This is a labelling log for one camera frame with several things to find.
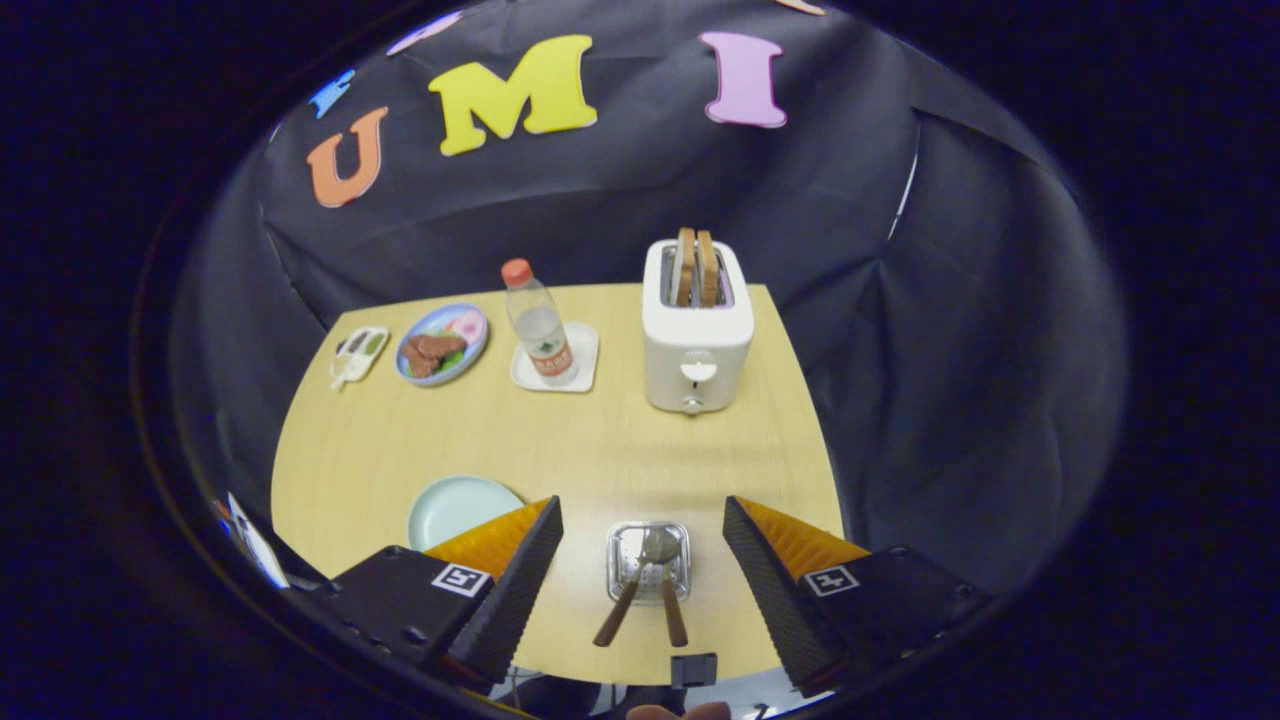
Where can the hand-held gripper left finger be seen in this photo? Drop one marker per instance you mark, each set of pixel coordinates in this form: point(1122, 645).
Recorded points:
point(515, 592)

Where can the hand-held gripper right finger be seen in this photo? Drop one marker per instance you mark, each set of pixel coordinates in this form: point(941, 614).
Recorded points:
point(775, 595)

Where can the pale green plate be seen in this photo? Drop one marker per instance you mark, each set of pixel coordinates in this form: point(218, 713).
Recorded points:
point(450, 510)

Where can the small black block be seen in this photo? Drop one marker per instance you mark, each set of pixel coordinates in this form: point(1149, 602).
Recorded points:
point(693, 669)

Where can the small metal tray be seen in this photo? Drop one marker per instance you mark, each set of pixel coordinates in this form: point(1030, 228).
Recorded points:
point(622, 545)

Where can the brown meat piece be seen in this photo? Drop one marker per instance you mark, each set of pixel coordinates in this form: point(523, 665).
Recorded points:
point(438, 346)
point(420, 363)

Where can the white square coaster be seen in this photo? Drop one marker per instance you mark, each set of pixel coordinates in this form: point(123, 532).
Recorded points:
point(586, 350)

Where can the white toaster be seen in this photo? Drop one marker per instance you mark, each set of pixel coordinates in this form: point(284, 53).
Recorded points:
point(665, 352)

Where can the clear water bottle red cap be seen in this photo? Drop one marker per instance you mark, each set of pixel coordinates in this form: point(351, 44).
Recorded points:
point(538, 325)

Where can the pink round ham slice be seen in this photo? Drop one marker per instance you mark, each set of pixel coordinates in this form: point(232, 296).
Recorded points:
point(467, 325)

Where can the blue plate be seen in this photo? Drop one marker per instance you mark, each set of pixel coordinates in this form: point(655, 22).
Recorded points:
point(430, 325)

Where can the white divided sauce dish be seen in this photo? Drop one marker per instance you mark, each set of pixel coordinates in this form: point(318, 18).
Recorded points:
point(358, 355)

